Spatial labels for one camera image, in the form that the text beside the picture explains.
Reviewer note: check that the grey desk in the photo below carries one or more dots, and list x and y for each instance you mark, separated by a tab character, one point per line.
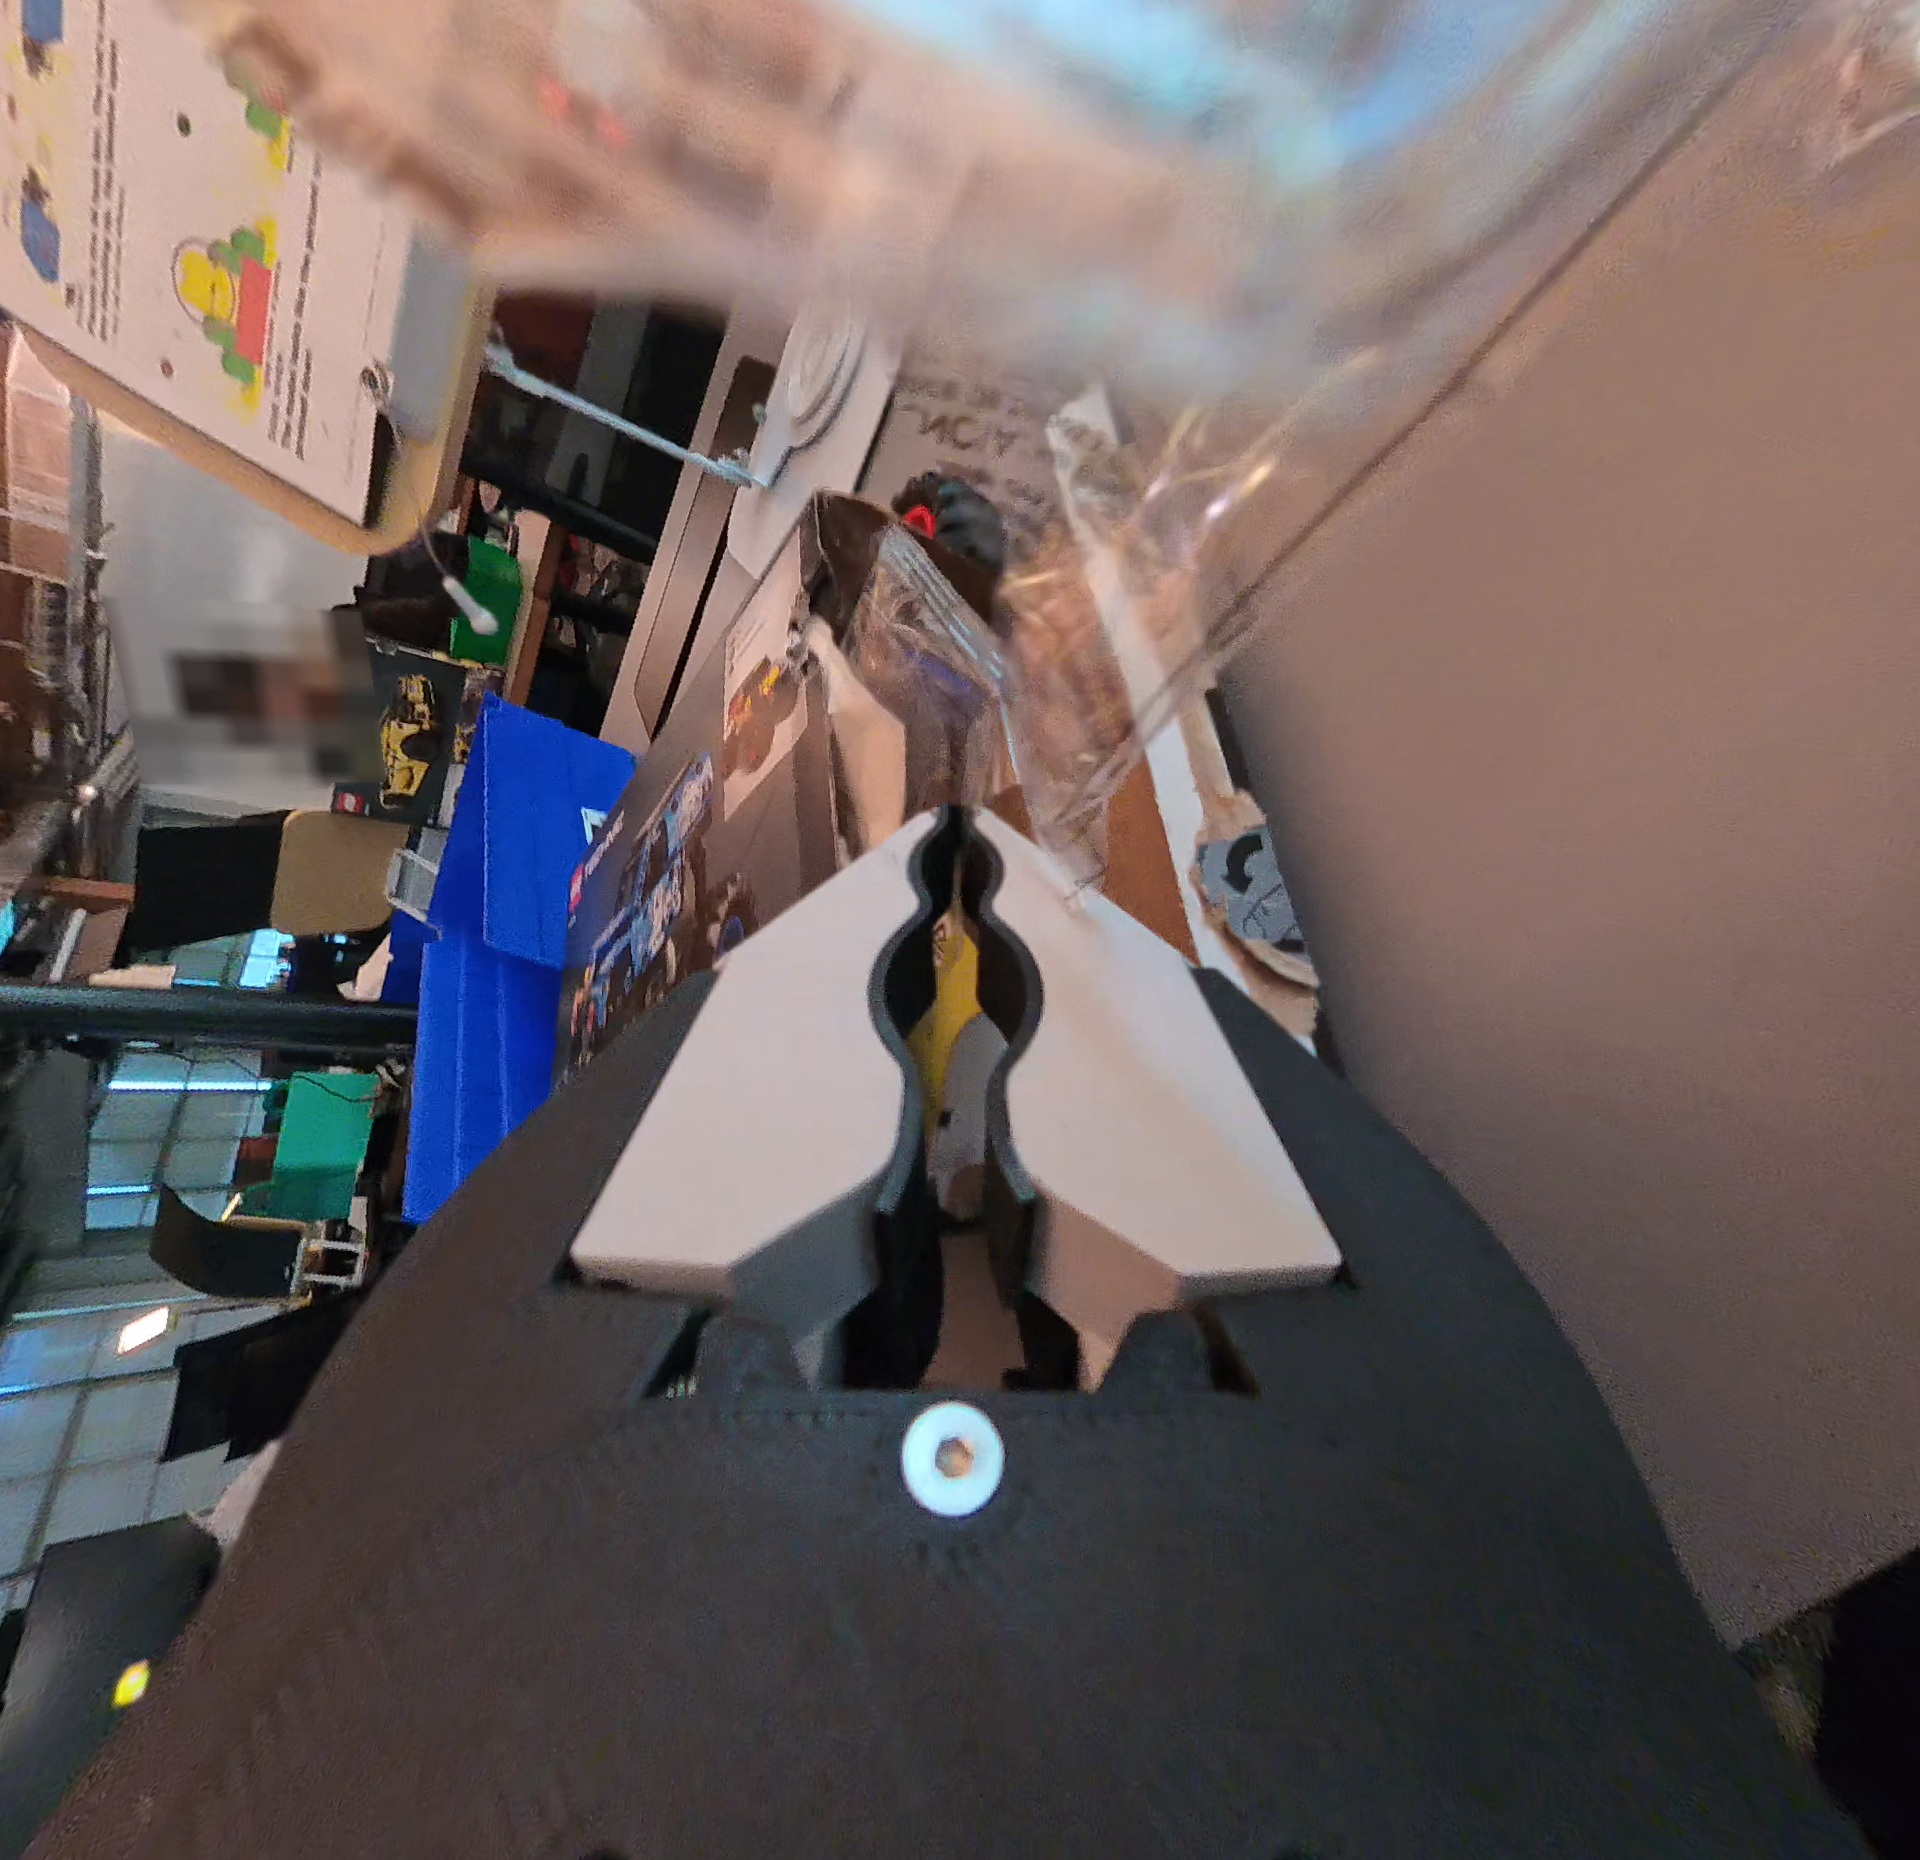
1575	842

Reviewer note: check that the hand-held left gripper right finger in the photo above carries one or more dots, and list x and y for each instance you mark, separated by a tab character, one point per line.
1170	1125

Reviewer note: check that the green bin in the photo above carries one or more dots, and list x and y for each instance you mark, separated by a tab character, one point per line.
483	590

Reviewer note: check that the black tyre red hub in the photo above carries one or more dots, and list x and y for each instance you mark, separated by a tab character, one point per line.
960	535

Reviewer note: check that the small yellow card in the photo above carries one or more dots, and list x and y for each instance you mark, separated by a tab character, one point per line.
944	1037

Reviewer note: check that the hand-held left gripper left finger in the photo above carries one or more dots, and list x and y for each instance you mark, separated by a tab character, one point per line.
750	1125

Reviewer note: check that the black toy set box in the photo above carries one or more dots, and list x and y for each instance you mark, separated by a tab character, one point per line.
676	842

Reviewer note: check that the clear bag of toy bricks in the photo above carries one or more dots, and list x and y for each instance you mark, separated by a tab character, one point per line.
1052	164

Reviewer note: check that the black box yellow vehicle print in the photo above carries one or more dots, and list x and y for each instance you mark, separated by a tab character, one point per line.
407	735

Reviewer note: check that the blue bin with white label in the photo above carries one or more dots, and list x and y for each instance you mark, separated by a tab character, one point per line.
497	989

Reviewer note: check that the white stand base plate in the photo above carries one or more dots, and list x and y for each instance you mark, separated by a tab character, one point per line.
817	375

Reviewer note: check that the beige chair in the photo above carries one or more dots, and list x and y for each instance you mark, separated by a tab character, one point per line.
342	871

